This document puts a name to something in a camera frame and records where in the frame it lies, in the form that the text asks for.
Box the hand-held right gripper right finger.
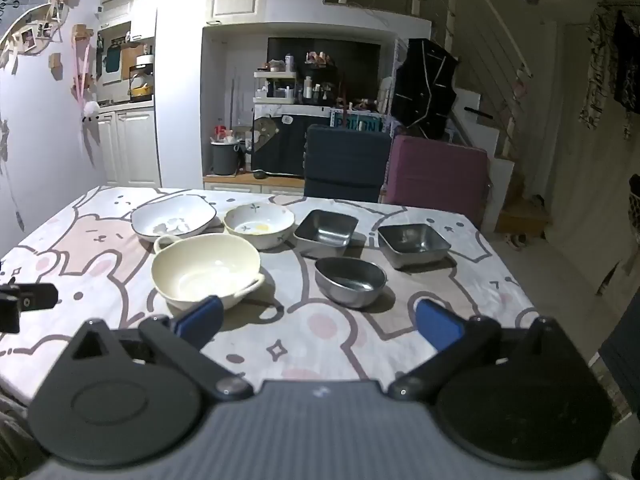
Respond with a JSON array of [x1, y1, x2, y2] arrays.
[[387, 297, 577, 403]]

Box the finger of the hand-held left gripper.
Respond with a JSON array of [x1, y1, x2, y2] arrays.
[[0, 282, 59, 334]]

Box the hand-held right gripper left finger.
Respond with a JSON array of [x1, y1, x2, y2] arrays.
[[72, 296, 253, 403]]

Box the cream two-handled bowl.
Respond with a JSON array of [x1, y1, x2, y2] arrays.
[[151, 233, 265, 311]]

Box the metal scoop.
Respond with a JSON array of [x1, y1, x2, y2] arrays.
[[377, 223, 452, 271]]

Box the steel oval bowl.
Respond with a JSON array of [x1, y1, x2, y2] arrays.
[[315, 256, 389, 309]]

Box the floral bowl yellow rim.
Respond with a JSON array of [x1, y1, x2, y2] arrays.
[[223, 203, 296, 250]]

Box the steel square bowl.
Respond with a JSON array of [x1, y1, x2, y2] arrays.
[[293, 209, 359, 258]]

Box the bear printed tablecloth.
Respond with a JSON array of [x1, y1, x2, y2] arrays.
[[0, 185, 538, 396]]

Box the low wooden-top drawer cabinet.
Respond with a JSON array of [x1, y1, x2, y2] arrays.
[[202, 172, 306, 196]]

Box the maroon chair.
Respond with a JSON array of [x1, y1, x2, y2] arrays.
[[385, 135, 490, 231]]

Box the grey bucket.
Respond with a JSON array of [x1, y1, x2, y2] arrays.
[[210, 139, 246, 177]]

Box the white kitchen base cabinets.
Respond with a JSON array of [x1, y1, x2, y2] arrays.
[[97, 107, 161, 187]]

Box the dark blue chair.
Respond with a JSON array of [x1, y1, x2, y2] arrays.
[[303, 124, 392, 203]]

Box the black jacket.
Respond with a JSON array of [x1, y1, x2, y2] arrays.
[[390, 38, 460, 141]]

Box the pink ribbon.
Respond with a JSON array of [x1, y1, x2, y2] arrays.
[[70, 35, 98, 111]]

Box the white shelf with bottles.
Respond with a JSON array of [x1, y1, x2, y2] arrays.
[[253, 67, 351, 106]]

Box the patterned hanging cloth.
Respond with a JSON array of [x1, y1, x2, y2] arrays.
[[579, 5, 618, 131]]

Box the black hanging cloth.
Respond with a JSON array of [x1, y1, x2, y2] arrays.
[[612, 7, 640, 111]]

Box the wooden wall decoration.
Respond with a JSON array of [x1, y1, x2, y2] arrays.
[[0, 0, 81, 76]]

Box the white wall cabinets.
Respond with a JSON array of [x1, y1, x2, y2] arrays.
[[100, 0, 158, 41]]

